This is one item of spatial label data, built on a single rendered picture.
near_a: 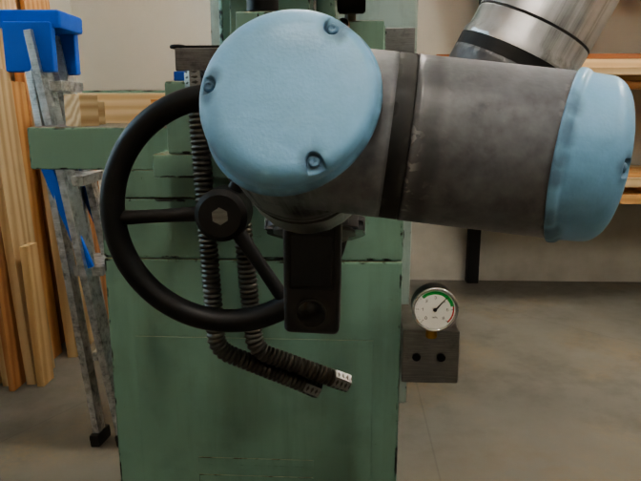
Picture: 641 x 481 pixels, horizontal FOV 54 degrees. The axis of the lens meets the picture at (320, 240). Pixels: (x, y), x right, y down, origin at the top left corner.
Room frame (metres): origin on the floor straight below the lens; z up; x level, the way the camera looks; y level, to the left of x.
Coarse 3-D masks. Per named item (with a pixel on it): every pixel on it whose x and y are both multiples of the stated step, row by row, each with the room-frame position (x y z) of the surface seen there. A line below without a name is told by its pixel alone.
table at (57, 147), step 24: (48, 144) 0.90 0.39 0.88; (72, 144) 0.90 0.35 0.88; (96, 144) 0.90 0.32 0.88; (48, 168) 0.90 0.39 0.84; (72, 168) 0.90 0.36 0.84; (96, 168) 0.90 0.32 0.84; (144, 168) 0.89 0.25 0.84; (168, 168) 0.79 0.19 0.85; (192, 168) 0.79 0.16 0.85; (216, 168) 0.79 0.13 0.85
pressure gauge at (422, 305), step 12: (420, 288) 0.83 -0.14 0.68; (432, 288) 0.81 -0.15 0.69; (444, 288) 0.81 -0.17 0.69; (420, 300) 0.81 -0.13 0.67; (432, 300) 0.81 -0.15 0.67; (444, 300) 0.81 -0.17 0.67; (456, 300) 0.81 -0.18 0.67; (420, 312) 0.81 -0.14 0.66; (432, 312) 0.81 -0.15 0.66; (444, 312) 0.81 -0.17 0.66; (456, 312) 0.80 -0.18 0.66; (420, 324) 0.81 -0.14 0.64; (432, 324) 0.81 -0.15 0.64; (444, 324) 0.81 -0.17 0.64; (432, 336) 0.83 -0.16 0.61
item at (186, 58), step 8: (176, 48) 0.81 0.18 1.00; (184, 48) 0.81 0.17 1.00; (192, 48) 0.81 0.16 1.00; (200, 48) 0.80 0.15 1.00; (208, 48) 0.80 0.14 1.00; (216, 48) 0.80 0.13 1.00; (176, 56) 0.81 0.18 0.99; (184, 56) 0.81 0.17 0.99; (192, 56) 0.80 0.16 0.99; (200, 56) 0.80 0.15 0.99; (208, 56) 0.80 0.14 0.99; (176, 64) 0.81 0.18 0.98; (184, 64) 0.81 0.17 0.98; (192, 64) 0.80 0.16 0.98; (200, 64) 0.80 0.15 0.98; (176, 72) 0.80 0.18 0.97; (184, 72) 0.80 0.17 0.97; (176, 80) 0.80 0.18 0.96
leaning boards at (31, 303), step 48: (0, 0) 2.40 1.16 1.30; (48, 0) 2.78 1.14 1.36; (0, 48) 2.34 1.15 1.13; (0, 96) 2.04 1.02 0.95; (0, 144) 2.00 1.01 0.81; (0, 192) 1.97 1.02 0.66; (0, 240) 1.98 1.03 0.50; (48, 240) 2.35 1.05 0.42; (96, 240) 2.61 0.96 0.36; (0, 288) 1.94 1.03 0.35; (48, 288) 2.22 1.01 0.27; (0, 336) 1.96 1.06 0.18; (48, 336) 2.03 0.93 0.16
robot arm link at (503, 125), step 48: (432, 96) 0.31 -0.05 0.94; (480, 96) 0.31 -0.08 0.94; (528, 96) 0.31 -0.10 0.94; (576, 96) 0.31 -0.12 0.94; (624, 96) 0.31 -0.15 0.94; (432, 144) 0.30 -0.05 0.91; (480, 144) 0.30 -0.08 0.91; (528, 144) 0.30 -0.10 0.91; (576, 144) 0.30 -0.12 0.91; (624, 144) 0.30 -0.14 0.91; (384, 192) 0.31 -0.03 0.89; (432, 192) 0.31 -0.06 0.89; (480, 192) 0.30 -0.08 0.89; (528, 192) 0.30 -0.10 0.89; (576, 192) 0.30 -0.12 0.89; (576, 240) 0.33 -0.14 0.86
